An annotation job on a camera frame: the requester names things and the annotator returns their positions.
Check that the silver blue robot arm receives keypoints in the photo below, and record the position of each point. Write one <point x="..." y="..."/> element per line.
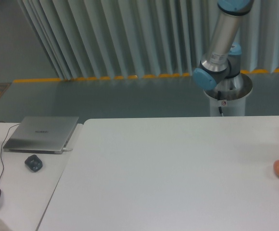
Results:
<point x="214" y="65"/>

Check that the silver closed laptop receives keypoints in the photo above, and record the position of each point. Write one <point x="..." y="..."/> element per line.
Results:
<point x="42" y="134"/>

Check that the pleated grey curtain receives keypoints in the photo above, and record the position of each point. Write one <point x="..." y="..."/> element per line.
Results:
<point x="116" y="39"/>

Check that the black earbuds case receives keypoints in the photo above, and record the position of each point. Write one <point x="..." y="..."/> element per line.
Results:
<point x="34" y="163"/>

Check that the white side table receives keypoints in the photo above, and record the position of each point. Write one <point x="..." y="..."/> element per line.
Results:
<point x="25" y="195"/>

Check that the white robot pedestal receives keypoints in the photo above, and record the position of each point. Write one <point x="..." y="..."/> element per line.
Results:
<point x="228" y="98"/>

